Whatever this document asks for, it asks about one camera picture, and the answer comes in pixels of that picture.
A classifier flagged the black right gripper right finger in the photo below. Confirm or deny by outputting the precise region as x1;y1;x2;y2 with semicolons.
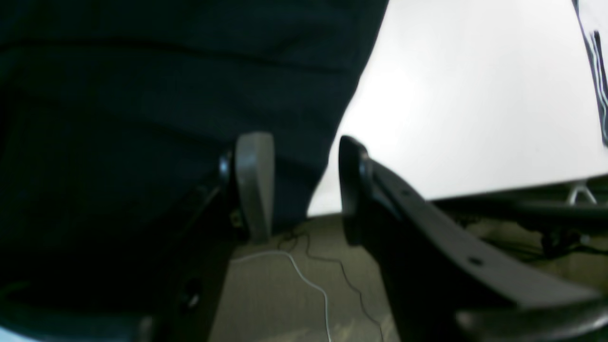
339;135;607;342

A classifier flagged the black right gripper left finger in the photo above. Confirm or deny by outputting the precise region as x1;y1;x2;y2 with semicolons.
138;132;275;342

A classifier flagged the black T-shirt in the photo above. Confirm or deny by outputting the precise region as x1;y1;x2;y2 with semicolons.
1;0;388;316

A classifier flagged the white thin cable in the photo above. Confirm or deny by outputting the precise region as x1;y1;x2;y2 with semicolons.
231;250;333;342

